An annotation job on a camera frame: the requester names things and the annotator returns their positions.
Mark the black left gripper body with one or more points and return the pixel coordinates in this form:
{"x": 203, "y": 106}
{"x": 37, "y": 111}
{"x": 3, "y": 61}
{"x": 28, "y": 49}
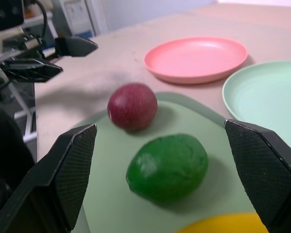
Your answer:
{"x": 24, "y": 47}

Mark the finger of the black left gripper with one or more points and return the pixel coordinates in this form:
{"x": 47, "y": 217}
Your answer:
{"x": 34, "y": 70}
{"x": 76, "y": 46}

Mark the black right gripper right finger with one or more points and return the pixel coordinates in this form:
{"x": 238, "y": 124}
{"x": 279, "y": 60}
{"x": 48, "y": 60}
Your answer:
{"x": 264, "y": 170}

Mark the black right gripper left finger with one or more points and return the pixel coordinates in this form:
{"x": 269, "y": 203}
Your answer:
{"x": 63, "y": 170}

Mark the yellow fruit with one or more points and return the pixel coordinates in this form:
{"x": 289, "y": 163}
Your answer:
{"x": 223, "y": 224}

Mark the light green plate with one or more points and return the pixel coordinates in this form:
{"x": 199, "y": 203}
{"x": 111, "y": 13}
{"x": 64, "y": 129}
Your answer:
{"x": 264, "y": 97}

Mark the green lime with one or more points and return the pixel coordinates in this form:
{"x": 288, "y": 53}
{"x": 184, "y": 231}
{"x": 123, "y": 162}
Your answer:
{"x": 167, "y": 167}

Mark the pink plate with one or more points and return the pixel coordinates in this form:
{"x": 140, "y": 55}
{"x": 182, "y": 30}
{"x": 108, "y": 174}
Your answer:
{"x": 196, "y": 58}

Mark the white cabinet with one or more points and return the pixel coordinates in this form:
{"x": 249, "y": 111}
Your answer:
{"x": 80, "y": 17}

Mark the pale green tray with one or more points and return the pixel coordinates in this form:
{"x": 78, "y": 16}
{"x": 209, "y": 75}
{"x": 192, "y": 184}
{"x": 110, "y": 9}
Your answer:
{"x": 111, "y": 194}

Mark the dark rounded robot body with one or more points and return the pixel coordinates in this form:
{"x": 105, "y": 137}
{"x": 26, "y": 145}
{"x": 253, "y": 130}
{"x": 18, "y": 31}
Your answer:
{"x": 4, "y": 145}

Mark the red apple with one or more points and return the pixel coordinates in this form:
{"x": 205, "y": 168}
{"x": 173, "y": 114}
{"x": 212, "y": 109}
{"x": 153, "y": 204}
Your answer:
{"x": 132, "y": 106}

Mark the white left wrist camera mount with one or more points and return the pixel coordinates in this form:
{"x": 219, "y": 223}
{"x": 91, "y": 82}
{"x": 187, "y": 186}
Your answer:
{"x": 7, "y": 14}

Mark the aluminium frame stand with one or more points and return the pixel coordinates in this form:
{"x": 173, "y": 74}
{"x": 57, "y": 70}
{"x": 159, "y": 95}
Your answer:
{"x": 29, "y": 121}

